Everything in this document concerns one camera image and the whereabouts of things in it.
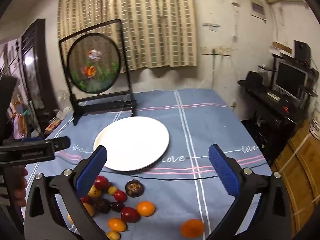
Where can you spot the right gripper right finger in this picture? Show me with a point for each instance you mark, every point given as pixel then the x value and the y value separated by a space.
pixel 272 217

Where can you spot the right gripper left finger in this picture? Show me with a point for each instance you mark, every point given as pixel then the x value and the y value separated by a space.
pixel 43 218

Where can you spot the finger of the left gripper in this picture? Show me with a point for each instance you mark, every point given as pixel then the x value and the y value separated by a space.
pixel 61 143

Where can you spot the pale round fruit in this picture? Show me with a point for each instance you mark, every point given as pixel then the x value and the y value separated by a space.
pixel 90 209

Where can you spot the small red tomato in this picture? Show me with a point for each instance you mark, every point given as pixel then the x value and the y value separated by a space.
pixel 86 200

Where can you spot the dark mangosteen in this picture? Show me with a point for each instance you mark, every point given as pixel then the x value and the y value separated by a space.
pixel 134 188
pixel 102 205

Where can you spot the mandarin orange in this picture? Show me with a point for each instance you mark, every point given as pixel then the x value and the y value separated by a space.
pixel 116 224

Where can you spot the dark cherry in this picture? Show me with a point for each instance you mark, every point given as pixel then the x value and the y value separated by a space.
pixel 117 206

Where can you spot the red cherry tomato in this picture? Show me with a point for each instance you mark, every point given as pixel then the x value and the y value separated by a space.
pixel 120 196

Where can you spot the big orange fruit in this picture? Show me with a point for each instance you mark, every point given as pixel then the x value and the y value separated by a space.
pixel 192 229

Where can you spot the large red apple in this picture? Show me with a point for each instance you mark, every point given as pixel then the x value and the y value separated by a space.
pixel 130 215

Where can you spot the orange persimmon fruit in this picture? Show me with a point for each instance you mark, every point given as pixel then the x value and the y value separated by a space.
pixel 146 208

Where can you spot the large red plum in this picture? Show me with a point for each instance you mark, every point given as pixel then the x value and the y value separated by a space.
pixel 101 183

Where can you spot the small tan longan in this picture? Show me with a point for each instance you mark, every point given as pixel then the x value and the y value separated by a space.
pixel 113 235

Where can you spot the person left hand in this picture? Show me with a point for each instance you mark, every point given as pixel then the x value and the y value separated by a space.
pixel 20 188

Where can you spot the yellow spotted fruit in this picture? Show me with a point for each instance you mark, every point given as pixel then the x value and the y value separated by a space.
pixel 94 193

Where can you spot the small yellow fruit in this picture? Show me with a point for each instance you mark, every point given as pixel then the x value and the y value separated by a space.
pixel 112 190

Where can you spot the dark wooden cabinet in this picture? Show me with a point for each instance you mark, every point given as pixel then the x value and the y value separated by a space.
pixel 36 71

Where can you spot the white oval plate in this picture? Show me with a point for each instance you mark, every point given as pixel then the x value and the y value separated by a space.
pixel 133 143

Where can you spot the goldfish round screen ornament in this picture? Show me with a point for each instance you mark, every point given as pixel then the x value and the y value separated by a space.
pixel 96 70

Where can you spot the blue striped tablecloth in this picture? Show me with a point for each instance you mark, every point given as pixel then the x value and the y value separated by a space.
pixel 182 184

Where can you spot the black desk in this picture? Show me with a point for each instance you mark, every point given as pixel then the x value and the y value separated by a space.
pixel 272 123

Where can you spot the computer monitor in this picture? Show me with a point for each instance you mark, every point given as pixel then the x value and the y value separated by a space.
pixel 289 78

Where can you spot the beige checked curtain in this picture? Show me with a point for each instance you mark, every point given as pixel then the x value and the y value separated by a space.
pixel 157 33

